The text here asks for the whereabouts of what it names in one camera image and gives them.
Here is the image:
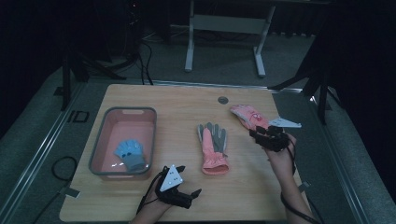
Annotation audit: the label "person's right hand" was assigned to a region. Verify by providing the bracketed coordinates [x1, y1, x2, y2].
[264, 133, 297, 183]

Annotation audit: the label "black cables on floor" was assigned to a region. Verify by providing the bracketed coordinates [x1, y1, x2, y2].
[136, 31, 154, 86]

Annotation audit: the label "blue glove with dark dots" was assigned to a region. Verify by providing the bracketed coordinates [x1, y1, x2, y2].
[113, 139, 148, 173]

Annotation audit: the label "metal floor rail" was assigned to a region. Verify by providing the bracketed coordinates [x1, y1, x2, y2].
[0, 82, 88, 224]
[311, 96, 372, 224]
[124, 78, 303, 93]

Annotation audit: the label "pink basin with grey rim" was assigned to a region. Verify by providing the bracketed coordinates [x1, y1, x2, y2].
[88, 106, 158, 181]

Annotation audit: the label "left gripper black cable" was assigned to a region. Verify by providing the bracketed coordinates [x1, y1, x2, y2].
[136, 172, 164, 216]

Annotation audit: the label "black looped floor cable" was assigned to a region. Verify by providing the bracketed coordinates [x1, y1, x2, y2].
[32, 155, 78, 224]

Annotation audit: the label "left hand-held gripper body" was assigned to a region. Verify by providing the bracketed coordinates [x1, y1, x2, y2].
[155, 164, 192, 209]

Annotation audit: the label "black metal stand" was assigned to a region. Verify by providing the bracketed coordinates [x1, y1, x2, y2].
[267, 40, 344, 125]
[60, 52, 127, 112]

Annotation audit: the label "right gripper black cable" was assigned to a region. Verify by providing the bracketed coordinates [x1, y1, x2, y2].
[279, 138, 321, 224]

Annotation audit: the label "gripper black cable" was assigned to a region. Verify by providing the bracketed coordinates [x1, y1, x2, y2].
[279, 138, 321, 224]
[136, 172, 164, 216]

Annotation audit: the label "dark equipment tower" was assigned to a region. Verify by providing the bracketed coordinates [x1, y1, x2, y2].
[125, 0, 146, 60]

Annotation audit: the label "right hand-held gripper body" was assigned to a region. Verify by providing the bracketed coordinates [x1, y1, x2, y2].
[257, 116, 303, 153]

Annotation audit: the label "person's left hand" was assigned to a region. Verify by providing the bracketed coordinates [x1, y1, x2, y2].
[141, 188, 176, 218]

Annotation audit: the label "white desk frame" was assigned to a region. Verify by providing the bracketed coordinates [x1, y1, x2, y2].
[184, 0, 276, 78]

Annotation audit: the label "pink padded glove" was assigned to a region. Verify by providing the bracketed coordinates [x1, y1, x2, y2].
[196, 121, 231, 175]
[229, 104, 270, 132]

